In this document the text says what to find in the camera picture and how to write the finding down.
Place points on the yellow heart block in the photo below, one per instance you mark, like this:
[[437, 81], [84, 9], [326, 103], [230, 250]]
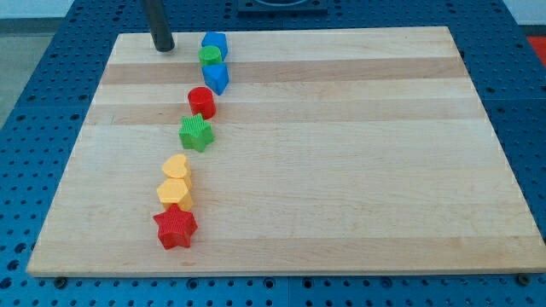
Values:
[[177, 167]]

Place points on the blue triangle block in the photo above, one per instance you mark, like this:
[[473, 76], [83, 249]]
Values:
[[216, 77]]

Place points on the red cylinder block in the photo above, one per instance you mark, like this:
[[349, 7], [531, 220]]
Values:
[[201, 101]]

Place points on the blue cube block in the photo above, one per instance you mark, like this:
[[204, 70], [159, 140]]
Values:
[[217, 39]]

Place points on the yellow hexagon block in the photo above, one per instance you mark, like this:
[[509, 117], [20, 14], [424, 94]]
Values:
[[175, 192]]

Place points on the red star block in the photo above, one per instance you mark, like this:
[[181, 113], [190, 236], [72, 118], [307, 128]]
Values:
[[175, 227]]

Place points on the wooden board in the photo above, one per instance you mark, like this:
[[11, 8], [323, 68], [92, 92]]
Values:
[[336, 152]]

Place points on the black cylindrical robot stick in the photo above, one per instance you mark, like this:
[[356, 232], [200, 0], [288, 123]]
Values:
[[160, 31]]

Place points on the green cylinder block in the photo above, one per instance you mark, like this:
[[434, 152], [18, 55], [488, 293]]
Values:
[[210, 55]]

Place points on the green star block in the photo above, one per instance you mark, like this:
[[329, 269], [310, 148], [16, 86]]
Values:
[[195, 133]]

